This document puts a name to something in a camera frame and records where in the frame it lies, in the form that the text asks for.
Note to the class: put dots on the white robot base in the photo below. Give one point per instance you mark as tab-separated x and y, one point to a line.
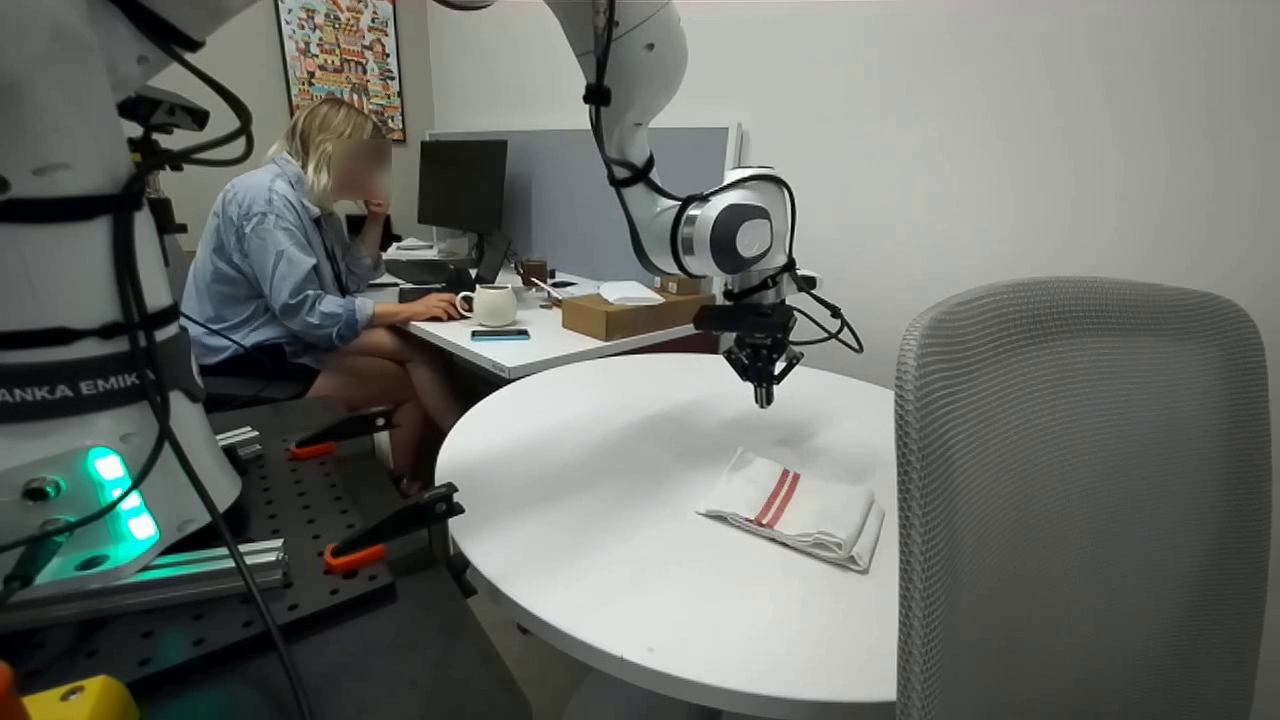
104	447

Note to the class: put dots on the black perforated mounting board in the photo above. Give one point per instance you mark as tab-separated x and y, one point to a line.
188	605

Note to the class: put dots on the yellow object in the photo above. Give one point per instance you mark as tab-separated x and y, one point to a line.
93	696

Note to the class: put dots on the blue smartphone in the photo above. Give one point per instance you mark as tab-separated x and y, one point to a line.
500	335

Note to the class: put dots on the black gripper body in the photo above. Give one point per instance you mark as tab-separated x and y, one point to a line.
756	337

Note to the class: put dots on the colourful wall poster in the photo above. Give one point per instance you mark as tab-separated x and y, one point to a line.
342	49

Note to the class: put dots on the black orange-handled clamp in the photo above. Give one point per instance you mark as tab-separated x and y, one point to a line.
333	432
367	546

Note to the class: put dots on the grey mesh office chair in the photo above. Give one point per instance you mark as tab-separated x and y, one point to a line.
1084	506

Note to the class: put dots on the grey partition screen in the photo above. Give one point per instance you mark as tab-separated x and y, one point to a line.
557	201

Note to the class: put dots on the white towel with red stripes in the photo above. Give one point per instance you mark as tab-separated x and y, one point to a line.
815	512

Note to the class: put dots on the white desk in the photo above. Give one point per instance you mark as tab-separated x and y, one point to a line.
548	337

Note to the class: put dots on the brown cardboard box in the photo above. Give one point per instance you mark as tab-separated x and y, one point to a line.
610	321

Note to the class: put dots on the white envelope paper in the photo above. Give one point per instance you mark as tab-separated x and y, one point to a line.
630	293

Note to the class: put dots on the white mug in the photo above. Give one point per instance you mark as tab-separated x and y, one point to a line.
491	306

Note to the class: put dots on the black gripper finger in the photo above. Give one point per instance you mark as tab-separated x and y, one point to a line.
756	389
775	382

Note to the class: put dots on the black computer monitor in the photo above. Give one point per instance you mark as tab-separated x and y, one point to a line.
462	188

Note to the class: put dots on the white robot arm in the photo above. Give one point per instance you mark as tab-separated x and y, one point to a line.
735	233

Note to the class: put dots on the blonde woman in blue shirt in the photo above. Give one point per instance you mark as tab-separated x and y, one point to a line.
278	286

